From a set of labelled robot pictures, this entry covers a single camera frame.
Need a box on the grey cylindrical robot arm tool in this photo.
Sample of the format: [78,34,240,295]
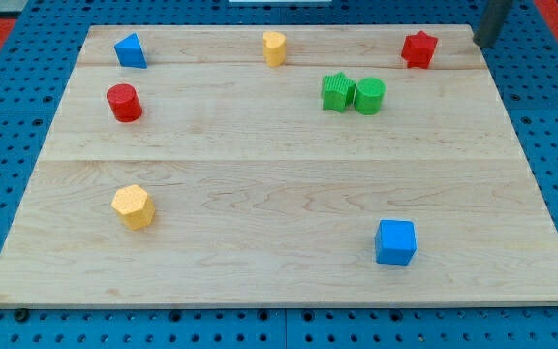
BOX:
[473,0,513,48]

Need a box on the light wooden board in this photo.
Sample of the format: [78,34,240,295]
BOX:
[0,24,558,309]

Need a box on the green star block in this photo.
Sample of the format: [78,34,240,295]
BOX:
[321,72,356,112]

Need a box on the green cylinder block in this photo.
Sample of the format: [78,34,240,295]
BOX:
[354,77,386,115]

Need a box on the blue cube block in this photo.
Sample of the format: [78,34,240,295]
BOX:
[374,219,418,266]

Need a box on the yellow hexagon block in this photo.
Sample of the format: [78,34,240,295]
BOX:
[111,184,156,230]

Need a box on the red cylinder block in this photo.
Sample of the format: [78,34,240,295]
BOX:
[106,83,142,123]

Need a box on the red star block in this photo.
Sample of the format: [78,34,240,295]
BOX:
[401,31,438,69]

